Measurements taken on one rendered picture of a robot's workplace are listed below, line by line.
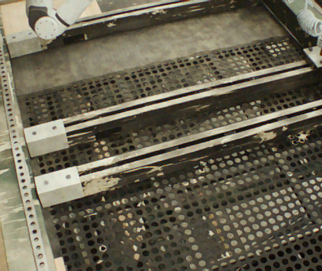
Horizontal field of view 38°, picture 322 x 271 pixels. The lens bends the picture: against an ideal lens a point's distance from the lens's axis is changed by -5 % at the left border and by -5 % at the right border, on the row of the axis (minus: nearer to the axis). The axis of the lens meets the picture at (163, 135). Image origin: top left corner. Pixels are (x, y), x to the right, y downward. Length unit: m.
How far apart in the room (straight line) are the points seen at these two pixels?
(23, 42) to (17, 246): 0.87
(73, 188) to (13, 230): 0.21
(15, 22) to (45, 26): 0.51
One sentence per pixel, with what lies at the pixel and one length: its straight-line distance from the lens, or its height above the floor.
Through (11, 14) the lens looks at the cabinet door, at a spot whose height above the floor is 0.92.
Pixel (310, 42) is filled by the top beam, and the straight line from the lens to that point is 1.92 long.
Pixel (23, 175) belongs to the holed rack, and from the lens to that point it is 1.43.
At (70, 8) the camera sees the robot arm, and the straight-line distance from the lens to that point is 1.61.
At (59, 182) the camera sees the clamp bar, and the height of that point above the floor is 0.98.
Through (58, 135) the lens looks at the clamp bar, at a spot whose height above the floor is 1.00.
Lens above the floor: 1.56
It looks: 12 degrees down
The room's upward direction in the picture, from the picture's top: 54 degrees clockwise
